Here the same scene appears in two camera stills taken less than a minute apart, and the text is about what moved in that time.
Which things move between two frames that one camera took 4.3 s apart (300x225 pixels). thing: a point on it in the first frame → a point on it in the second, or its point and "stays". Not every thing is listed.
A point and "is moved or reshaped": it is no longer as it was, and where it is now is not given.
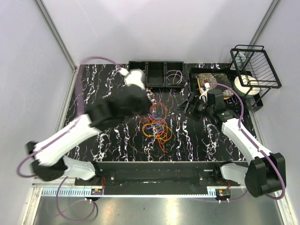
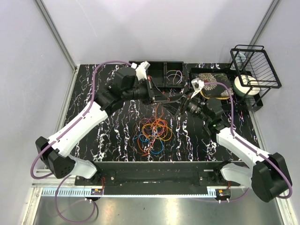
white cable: [181, 78] stays
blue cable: [158, 127] is moved or reshaped
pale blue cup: [240, 58] stays
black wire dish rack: [255, 70] stays
